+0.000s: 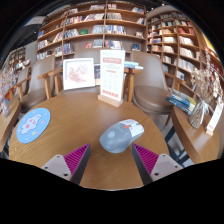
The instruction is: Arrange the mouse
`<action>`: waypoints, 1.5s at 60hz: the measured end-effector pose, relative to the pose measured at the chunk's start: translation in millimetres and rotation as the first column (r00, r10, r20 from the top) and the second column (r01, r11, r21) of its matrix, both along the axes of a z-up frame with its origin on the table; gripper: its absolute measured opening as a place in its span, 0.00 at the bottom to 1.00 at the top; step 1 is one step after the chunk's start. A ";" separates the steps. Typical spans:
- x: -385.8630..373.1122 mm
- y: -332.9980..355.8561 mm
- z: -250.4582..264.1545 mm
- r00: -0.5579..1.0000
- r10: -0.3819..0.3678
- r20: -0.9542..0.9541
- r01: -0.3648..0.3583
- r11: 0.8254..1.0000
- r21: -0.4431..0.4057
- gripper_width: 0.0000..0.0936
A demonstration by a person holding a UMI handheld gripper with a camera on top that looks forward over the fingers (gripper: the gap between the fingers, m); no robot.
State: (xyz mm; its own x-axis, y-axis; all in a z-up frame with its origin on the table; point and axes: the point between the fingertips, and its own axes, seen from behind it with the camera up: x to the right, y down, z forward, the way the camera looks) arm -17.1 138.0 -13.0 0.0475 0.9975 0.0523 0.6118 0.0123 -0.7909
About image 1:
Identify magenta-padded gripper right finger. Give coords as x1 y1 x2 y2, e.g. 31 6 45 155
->
131 143 184 186

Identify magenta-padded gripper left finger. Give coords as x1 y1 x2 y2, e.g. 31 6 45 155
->
40 143 92 186

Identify grey computer mouse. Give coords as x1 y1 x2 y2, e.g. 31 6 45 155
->
98 118 145 154

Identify round blue mouse pad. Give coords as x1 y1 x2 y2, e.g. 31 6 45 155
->
15 107 52 145

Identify round wooden side table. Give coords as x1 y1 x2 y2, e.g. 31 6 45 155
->
171 104 224 164
0 96 22 153

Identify beige armchair with wooden arms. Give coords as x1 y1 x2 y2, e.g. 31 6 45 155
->
128 49 188 126
53 47 143 103
13 54 57 113

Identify stack of books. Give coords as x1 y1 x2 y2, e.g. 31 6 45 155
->
165 88 198 116

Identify small white table sign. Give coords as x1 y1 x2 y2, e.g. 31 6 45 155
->
205 101 224 137

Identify white framed picture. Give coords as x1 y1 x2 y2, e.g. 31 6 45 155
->
62 57 97 91

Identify dark upright book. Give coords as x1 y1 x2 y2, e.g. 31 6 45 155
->
93 63 102 86

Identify white sign on wooden base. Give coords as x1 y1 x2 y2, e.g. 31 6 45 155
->
97 49 127 108

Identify teal book stack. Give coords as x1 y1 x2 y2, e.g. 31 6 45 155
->
123 60 145 71

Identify distant wooden bookshelf unit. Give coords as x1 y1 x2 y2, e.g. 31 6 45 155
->
8 46 33 73

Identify angled wooden bookshelf unit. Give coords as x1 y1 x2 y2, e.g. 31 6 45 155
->
146 11 224 101

